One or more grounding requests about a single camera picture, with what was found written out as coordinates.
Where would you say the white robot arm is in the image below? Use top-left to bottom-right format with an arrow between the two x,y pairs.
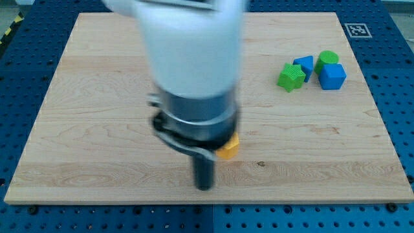
103,0 -> 246,190

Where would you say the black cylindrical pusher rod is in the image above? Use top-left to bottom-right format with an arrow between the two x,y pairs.
192,157 -> 215,190

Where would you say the yellow hexagon block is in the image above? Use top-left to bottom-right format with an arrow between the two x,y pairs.
215,132 -> 240,160

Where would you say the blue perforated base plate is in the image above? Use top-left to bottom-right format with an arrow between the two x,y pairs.
1,0 -> 413,232

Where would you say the blue triangle block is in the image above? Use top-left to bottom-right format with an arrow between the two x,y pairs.
293,56 -> 314,83

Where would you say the green cylinder block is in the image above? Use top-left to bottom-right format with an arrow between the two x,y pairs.
314,50 -> 339,74

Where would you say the white fiducial marker tag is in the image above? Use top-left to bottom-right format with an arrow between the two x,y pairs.
345,23 -> 372,38

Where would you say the green star block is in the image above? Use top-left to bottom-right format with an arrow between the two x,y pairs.
277,63 -> 306,93

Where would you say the blue cube block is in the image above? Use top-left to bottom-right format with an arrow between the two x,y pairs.
318,63 -> 347,90

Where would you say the wooden board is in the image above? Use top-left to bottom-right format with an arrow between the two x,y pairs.
5,12 -> 413,205

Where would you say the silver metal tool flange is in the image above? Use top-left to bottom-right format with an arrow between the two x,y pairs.
147,85 -> 239,161

